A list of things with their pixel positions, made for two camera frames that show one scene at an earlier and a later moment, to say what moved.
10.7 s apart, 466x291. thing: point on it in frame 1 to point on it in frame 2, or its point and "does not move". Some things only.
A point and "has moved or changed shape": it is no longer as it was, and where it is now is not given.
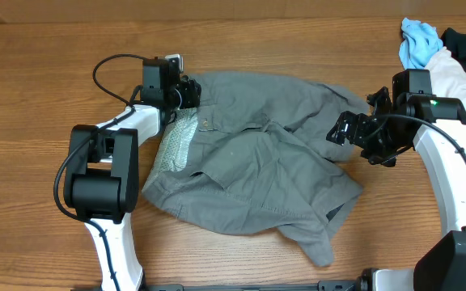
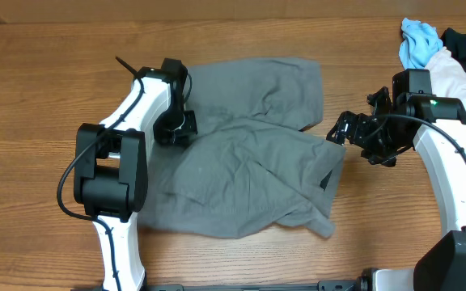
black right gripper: (359, 123) does not move
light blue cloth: (420, 41) does not move
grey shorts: (252, 158) has moved or changed shape
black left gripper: (191, 93) to (163, 137)
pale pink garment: (448, 79) does not move
